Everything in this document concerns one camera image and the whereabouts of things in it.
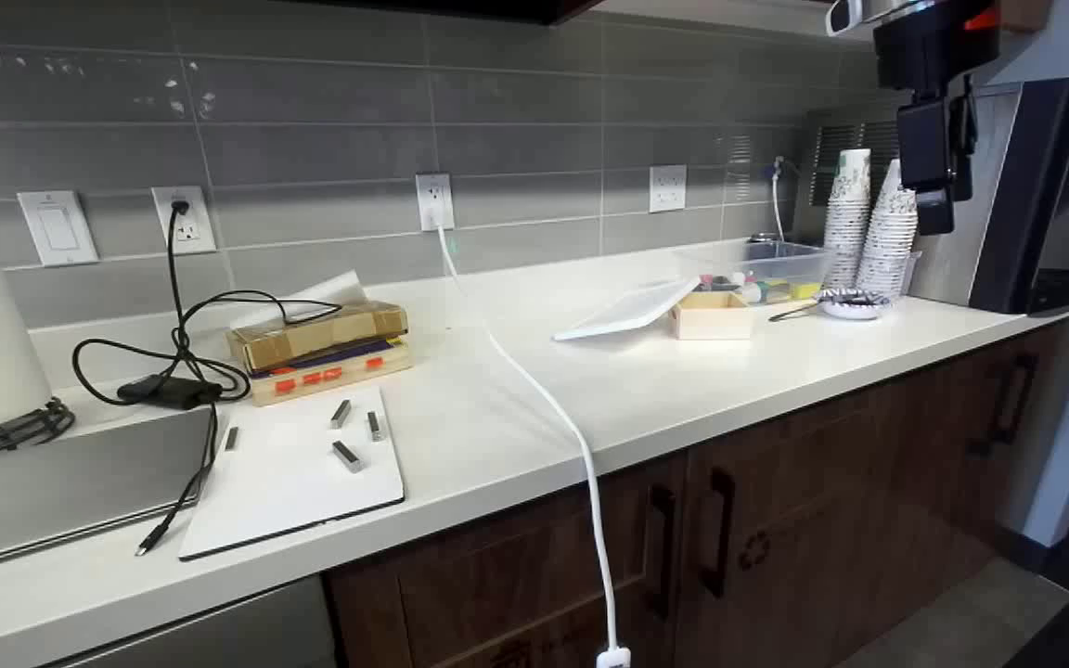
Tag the clear plastic bin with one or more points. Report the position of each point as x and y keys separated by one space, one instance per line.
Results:
x=785 y=260

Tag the white light switch plate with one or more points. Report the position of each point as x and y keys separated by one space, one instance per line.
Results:
x=58 y=226

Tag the black coffee machine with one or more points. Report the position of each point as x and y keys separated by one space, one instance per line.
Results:
x=1048 y=198

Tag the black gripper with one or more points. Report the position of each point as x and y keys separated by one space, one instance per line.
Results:
x=926 y=142

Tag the white outlet with black plug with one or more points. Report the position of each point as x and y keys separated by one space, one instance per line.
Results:
x=192 y=226

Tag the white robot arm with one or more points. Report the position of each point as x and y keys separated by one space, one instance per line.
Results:
x=854 y=16

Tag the yellow block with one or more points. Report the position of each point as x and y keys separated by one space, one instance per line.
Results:
x=803 y=291

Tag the patterned paper bowl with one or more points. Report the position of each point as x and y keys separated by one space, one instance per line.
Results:
x=851 y=304

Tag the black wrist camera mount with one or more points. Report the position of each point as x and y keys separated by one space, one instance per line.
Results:
x=918 y=48

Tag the wooden box with red print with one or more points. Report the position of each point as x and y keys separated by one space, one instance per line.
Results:
x=332 y=376

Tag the dark brown lower cupboard door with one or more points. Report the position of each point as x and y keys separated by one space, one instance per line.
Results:
x=484 y=580
x=806 y=521
x=962 y=432

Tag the white empty wall outlet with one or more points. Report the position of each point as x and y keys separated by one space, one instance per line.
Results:
x=666 y=187

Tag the small black marker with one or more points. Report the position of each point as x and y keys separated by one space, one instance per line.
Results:
x=339 y=413
x=230 y=439

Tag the flat white lid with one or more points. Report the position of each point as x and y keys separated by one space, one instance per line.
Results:
x=629 y=314

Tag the brown cardboard box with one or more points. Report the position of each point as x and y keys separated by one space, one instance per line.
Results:
x=318 y=336

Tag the small light wooden box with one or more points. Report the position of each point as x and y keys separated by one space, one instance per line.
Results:
x=713 y=319

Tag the stack of patterned paper cups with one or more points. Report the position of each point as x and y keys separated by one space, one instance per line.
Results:
x=849 y=215
x=887 y=244

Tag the steel kitchen sink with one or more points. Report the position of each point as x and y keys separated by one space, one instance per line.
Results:
x=65 y=486

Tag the white whiteboard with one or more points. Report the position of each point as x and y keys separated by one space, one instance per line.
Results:
x=296 y=496

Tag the wooden right cupboard door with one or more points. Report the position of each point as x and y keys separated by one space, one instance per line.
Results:
x=1023 y=13

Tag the grey dishwasher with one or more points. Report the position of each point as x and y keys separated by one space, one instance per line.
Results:
x=224 y=631

